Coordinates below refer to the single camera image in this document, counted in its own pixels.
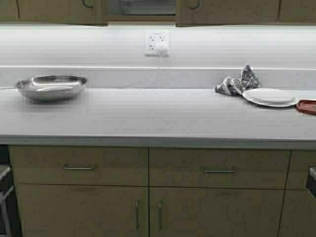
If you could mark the cabinet door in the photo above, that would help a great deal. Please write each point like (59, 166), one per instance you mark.
(62, 12)
(228, 12)
(9, 10)
(197, 212)
(298, 214)
(82, 211)
(298, 11)

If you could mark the door handle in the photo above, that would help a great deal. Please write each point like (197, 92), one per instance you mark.
(136, 215)
(86, 4)
(160, 215)
(193, 4)

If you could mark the aluminium foil baking pan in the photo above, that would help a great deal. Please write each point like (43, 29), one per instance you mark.
(148, 7)

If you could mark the middle wooden drawer front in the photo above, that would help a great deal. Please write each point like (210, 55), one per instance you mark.
(256, 169)

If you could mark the wooden drawer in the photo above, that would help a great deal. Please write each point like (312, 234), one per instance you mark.
(256, 169)
(300, 163)
(116, 166)

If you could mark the grey patterned dish cloth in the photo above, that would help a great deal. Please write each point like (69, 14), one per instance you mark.
(237, 86)

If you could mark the stainless steel bowl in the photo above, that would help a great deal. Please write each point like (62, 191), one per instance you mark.
(51, 87)

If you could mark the white round plate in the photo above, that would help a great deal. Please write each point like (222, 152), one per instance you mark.
(271, 97)

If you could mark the left wooden drawer front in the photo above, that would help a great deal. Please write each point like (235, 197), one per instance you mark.
(116, 166)

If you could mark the right wooden drawer front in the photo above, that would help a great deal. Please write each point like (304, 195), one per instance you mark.
(300, 163)

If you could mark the dark red plastic lid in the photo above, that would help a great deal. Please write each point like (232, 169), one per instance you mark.
(306, 106)

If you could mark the metal appliance at right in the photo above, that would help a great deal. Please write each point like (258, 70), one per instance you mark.
(311, 181)

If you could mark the metal appliance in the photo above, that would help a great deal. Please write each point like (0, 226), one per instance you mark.
(4, 170)
(311, 181)

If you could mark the metal appliance at left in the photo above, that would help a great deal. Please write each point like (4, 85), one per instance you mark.
(4, 170)

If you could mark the middle drawer metal handle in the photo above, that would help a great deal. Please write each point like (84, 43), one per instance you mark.
(217, 171)

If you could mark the drawer metal handle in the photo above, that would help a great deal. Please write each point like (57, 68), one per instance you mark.
(217, 171)
(68, 167)

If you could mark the white wall power outlet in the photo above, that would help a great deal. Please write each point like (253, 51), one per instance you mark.
(157, 43)

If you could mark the left drawer metal handle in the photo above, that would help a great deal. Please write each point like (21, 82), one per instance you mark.
(68, 167)

